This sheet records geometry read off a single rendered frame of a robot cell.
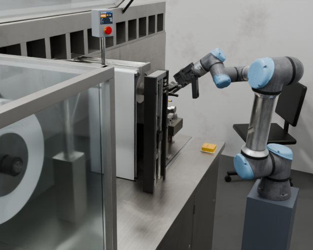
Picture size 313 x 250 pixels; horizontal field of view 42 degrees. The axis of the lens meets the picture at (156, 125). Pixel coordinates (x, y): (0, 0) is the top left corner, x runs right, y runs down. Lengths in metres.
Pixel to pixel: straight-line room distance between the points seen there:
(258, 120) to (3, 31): 1.03
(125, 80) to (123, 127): 0.23
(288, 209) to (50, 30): 1.28
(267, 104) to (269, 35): 2.43
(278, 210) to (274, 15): 2.47
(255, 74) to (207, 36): 2.63
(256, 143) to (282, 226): 0.42
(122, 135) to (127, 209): 0.36
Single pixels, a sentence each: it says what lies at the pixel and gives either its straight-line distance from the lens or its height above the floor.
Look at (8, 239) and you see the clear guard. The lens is 0.90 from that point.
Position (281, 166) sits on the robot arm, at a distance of 1.85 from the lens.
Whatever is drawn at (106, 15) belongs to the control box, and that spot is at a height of 1.69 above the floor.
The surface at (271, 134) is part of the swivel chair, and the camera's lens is 3.78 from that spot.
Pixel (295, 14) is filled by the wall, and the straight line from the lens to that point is 4.00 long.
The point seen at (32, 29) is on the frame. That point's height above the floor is 1.62.
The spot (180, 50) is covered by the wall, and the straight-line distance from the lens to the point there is 4.35.
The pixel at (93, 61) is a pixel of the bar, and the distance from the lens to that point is 1.91.
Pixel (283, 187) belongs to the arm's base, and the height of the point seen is 0.96.
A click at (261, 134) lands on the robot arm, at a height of 1.23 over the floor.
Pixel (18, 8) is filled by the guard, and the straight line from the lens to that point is 1.64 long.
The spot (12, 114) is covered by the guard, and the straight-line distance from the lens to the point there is 0.80.
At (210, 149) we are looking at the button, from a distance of 2.30.
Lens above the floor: 1.84
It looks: 20 degrees down
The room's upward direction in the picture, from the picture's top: 1 degrees clockwise
